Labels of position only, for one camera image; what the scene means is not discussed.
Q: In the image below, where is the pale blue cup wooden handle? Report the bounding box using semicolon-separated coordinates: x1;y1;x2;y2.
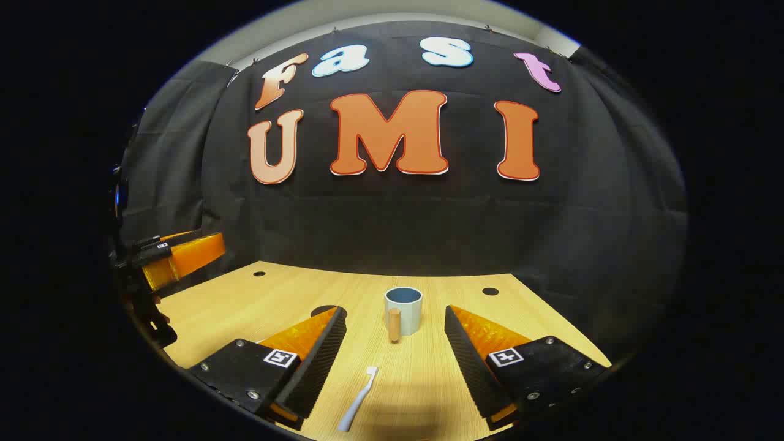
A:
384;287;424;344

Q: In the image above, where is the wooden desktop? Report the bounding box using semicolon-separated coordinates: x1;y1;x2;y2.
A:
156;261;612;441

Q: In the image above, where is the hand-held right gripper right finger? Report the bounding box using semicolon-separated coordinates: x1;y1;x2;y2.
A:
444;304;611;431

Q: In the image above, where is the white toothbrush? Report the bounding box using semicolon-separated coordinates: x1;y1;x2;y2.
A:
337;366;379;432

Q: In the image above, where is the black backdrop cloth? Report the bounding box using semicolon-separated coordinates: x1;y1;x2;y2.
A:
119;21;690;363

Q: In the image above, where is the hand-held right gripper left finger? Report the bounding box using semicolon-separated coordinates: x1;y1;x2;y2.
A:
187;306;348;429

